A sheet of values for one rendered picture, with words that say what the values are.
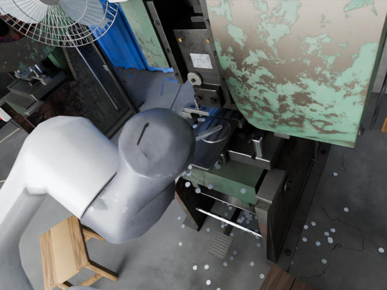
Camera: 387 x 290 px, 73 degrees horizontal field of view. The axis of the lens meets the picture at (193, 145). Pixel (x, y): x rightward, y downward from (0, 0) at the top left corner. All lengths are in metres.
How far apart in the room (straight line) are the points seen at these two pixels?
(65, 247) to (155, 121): 1.43
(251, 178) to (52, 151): 0.80
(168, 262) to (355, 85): 1.49
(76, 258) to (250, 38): 1.42
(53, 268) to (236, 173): 1.08
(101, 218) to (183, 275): 1.33
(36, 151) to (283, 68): 0.30
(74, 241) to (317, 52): 1.51
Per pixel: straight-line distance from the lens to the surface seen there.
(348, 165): 1.87
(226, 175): 1.04
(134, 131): 0.27
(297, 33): 0.32
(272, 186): 1.00
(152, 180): 0.27
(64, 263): 1.62
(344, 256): 1.60
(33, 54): 1.97
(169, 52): 0.87
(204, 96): 0.92
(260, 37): 0.33
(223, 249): 1.44
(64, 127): 0.33
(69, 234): 1.68
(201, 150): 0.97
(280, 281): 1.18
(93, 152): 0.32
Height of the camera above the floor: 1.49
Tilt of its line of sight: 46 degrees down
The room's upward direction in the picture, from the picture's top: 24 degrees counter-clockwise
